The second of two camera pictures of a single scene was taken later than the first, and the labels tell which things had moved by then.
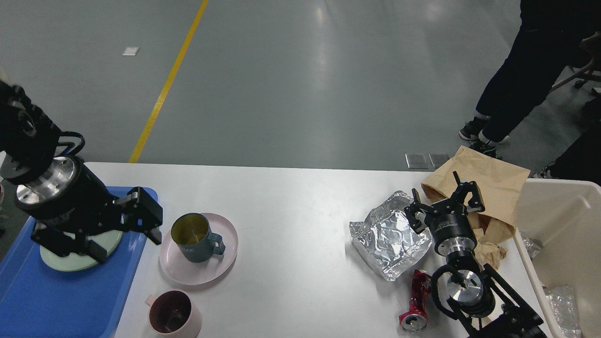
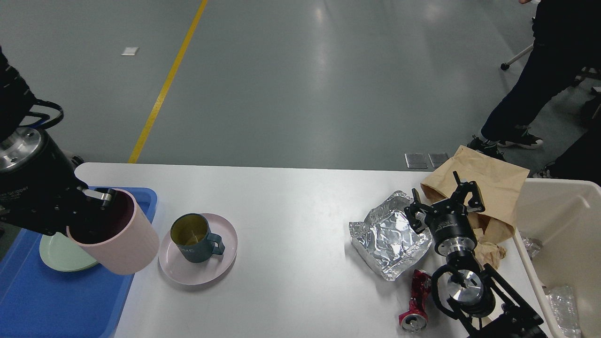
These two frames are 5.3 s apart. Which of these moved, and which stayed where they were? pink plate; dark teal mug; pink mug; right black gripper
Moved: pink mug
Stayed: dark teal mug; pink plate; right black gripper
